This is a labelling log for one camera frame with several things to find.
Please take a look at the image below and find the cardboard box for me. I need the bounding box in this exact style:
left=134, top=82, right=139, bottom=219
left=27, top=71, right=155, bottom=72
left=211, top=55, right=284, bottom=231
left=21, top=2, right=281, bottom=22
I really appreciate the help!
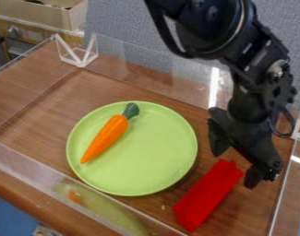
left=0, top=0, right=87, bottom=31

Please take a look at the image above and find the orange toy carrot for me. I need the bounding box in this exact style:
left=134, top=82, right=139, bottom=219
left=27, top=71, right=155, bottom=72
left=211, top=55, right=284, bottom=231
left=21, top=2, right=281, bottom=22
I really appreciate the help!
left=80, top=102, right=139, bottom=164

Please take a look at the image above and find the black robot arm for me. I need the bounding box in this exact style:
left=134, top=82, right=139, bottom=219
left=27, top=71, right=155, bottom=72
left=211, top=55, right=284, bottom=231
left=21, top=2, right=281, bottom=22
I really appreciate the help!
left=143, top=0, right=297, bottom=189

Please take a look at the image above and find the clear acrylic tray enclosure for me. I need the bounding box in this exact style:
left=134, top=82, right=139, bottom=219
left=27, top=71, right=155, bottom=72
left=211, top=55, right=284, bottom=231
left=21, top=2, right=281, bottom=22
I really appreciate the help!
left=0, top=36, right=300, bottom=236

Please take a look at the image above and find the green round plate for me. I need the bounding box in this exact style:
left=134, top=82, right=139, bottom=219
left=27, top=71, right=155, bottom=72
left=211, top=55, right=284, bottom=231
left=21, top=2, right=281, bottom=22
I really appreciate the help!
left=65, top=101, right=197, bottom=196

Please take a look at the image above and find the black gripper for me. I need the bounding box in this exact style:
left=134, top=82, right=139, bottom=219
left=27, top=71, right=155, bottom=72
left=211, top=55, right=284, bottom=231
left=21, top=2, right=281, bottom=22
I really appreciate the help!
left=207, top=107, right=284, bottom=189

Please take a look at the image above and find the wooden cabinet with knob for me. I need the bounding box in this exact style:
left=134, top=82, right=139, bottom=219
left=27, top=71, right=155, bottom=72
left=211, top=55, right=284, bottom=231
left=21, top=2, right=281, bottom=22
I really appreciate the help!
left=0, top=16, right=84, bottom=61

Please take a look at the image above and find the red plastic block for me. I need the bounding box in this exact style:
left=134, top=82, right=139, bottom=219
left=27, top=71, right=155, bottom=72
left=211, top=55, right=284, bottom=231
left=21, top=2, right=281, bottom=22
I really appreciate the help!
left=172, top=159, right=243, bottom=232

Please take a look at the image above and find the clear acrylic triangle bracket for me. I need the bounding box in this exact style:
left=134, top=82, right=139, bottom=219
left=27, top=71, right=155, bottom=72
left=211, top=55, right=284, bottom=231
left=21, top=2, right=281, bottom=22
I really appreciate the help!
left=52, top=34, right=99, bottom=68

